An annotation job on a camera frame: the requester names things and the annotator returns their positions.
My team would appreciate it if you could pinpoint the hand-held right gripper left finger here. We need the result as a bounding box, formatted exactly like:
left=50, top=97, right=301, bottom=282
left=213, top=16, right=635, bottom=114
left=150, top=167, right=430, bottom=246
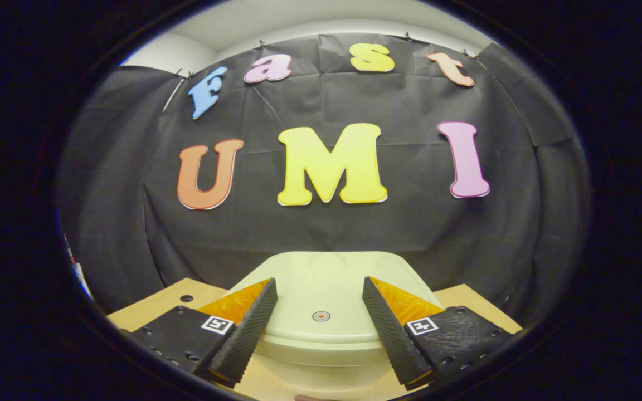
left=126, top=277, right=278, bottom=389

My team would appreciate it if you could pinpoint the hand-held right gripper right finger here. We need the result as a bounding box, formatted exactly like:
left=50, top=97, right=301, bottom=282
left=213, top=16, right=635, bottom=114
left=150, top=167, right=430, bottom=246
left=362, top=276, right=522, bottom=390

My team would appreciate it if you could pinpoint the green desktop garbage bin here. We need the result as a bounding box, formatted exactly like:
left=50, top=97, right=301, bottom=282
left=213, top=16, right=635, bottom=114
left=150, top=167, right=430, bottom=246
left=223, top=251, right=444, bottom=393

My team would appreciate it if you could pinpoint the wooden desktop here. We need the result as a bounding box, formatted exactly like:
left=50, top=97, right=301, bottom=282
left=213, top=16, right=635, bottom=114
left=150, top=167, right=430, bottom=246
left=106, top=277, right=522, bottom=401

